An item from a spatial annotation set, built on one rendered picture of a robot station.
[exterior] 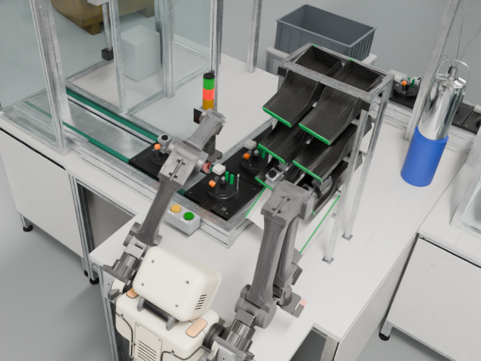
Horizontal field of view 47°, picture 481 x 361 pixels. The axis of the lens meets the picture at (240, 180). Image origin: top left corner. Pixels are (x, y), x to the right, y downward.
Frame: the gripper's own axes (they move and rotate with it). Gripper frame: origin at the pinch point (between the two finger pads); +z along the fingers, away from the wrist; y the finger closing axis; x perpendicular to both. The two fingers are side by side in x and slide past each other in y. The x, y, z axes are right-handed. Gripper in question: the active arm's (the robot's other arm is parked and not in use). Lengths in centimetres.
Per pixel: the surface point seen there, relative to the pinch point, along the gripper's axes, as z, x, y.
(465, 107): 32, -160, -54
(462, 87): -15, -98, -59
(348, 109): -33, -26, -41
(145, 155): 27, -14, 48
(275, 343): 37, 24, -52
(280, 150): -12.5, -14.7, -22.4
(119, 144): 33, -16, 69
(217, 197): 24.9, -11.4, 3.2
